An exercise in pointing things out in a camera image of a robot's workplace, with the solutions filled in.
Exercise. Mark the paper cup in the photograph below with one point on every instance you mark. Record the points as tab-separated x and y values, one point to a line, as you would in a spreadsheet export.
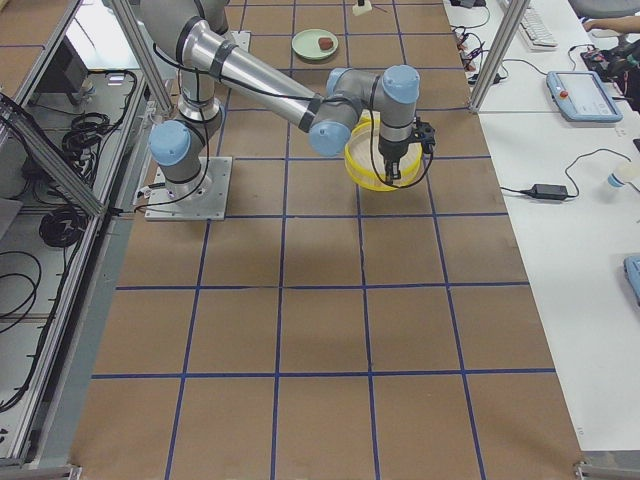
621	178

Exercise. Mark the white keyboard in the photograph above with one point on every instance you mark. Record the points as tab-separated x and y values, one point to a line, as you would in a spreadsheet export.
534	32

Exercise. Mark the brown bun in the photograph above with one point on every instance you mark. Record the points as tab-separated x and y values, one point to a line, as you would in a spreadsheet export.
325	43

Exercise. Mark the blue teach pendant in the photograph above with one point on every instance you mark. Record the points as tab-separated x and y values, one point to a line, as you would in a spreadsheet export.
581	97

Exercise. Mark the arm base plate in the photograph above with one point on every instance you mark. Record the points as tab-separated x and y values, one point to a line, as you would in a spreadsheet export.
240	38
204	198

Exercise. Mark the aluminium frame post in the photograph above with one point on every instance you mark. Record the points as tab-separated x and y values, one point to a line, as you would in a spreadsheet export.
500	44

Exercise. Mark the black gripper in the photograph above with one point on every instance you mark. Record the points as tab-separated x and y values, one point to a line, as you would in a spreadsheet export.
391	150

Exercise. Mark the white steamed bun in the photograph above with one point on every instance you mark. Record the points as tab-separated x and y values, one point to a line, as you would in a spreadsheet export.
361	10

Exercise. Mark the light green plate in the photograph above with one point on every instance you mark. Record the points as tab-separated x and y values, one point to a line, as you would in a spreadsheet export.
305	46

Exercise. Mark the black power adapter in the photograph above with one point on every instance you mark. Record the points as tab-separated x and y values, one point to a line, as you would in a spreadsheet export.
547	192

